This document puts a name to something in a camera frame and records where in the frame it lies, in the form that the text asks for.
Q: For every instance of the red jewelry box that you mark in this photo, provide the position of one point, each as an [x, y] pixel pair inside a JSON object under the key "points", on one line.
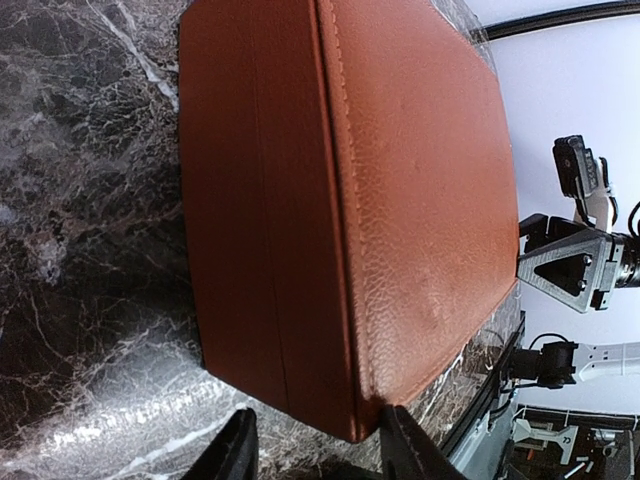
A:
{"points": [[349, 199]]}

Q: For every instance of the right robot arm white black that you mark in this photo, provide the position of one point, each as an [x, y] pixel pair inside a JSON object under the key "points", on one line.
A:
{"points": [[564, 362]]}

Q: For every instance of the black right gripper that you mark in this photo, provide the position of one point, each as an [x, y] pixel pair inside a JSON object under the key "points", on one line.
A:
{"points": [[575, 264]]}

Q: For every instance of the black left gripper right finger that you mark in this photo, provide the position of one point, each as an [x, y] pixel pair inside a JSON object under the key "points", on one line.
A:
{"points": [[407, 452]]}

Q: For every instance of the right black frame post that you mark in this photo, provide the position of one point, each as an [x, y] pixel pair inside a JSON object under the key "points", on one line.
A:
{"points": [[560, 18]]}

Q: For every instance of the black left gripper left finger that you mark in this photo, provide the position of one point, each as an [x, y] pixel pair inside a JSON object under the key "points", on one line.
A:
{"points": [[233, 453]]}

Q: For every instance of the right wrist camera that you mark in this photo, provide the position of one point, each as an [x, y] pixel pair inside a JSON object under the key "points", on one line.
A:
{"points": [[584, 178]]}

